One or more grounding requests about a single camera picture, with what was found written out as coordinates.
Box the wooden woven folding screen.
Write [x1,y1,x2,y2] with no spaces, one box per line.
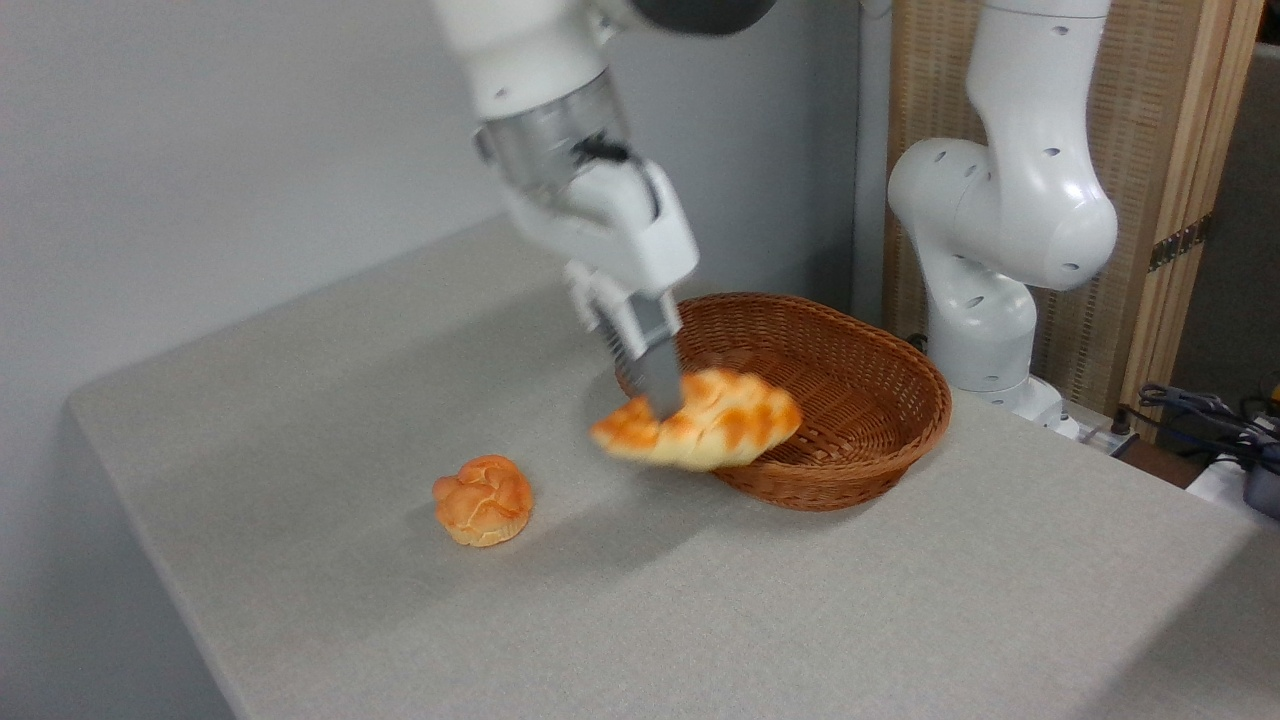
[884,0,1267,417]

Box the brown wicker basket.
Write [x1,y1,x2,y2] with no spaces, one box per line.
[614,291,954,513]

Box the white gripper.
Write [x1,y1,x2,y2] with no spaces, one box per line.
[499,158,702,421]

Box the bundle of dark cables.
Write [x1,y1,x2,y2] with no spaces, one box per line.
[1115,382,1280,473]

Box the metal screen hinge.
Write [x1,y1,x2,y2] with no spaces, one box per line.
[1147,213,1214,273]

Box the round orange bread bun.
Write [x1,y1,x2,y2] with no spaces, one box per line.
[431,454,535,549]

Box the braided golden bread loaf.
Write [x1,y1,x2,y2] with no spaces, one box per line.
[589,367,805,473]

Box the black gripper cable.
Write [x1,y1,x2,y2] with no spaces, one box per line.
[572,134,663,219]

